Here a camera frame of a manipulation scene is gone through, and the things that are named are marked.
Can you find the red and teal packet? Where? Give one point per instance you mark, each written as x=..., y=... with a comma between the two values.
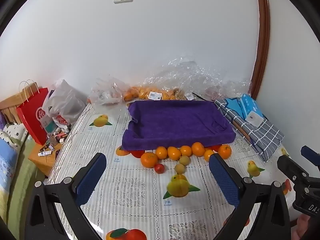
x=53, y=125

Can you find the brown wooden door frame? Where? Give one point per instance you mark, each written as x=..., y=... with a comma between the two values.
x=262, y=42

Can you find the wooden headboard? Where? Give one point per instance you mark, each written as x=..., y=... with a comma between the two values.
x=10, y=105

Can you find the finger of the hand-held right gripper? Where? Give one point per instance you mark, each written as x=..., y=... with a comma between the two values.
x=311, y=155
x=287, y=163

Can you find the row of oranges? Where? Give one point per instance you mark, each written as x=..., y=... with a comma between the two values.
x=149, y=160

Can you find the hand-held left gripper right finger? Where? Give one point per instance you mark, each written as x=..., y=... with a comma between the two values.
x=223, y=180

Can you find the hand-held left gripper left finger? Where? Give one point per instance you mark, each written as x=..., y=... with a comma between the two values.
x=91, y=177

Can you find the cluster of small bottles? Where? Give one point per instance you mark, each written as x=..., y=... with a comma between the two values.
x=58, y=133

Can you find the purple towel covered tray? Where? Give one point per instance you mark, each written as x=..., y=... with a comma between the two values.
x=175, y=122

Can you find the large red fruit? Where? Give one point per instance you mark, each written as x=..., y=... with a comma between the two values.
x=216, y=148
x=137, y=153

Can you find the blue printed blanket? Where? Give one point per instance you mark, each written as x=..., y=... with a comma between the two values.
x=7, y=165

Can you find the tan round fruit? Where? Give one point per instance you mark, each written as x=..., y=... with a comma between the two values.
x=184, y=160
x=180, y=168

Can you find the white dotted pillow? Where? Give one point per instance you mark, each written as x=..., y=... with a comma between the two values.
x=13, y=131

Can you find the blue tissue pack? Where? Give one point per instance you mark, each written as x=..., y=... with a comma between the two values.
x=251, y=110

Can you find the crumpled clear plastic wrap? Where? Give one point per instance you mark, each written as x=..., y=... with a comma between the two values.
x=187, y=72

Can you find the red paper bag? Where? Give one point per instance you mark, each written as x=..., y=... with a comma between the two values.
x=33, y=120

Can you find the small white tube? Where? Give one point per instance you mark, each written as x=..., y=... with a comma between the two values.
x=46, y=150

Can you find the blue paper sheet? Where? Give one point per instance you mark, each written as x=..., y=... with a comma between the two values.
x=232, y=105

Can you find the small red fruit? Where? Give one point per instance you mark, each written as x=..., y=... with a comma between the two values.
x=159, y=168

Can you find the wooden nightstand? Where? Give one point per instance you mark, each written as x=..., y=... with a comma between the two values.
x=45, y=158

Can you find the fruit print table cover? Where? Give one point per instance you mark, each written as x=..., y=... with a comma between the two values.
x=130, y=192

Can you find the white plastic bag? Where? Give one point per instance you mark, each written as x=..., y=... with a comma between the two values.
x=65, y=102

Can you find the brown wooden strip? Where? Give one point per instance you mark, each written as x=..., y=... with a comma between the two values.
x=241, y=130

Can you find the clear bag with white contents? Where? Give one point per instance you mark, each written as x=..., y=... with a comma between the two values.
x=107, y=92

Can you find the person's right hand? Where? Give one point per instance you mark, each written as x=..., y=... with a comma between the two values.
x=303, y=227

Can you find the green bed sheet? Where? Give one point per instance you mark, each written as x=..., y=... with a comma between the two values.
x=22, y=180

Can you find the clear bag of tan fruit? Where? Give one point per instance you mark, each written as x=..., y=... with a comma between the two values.
x=181, y=93

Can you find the grey checked folded cloth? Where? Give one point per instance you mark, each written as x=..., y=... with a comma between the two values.
x=265, y=132

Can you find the clear bag with red contents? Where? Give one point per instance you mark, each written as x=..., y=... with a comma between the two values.
x=232, y=87

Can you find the clear bag of oranges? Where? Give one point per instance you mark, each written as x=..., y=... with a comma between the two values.
x=145, y=92

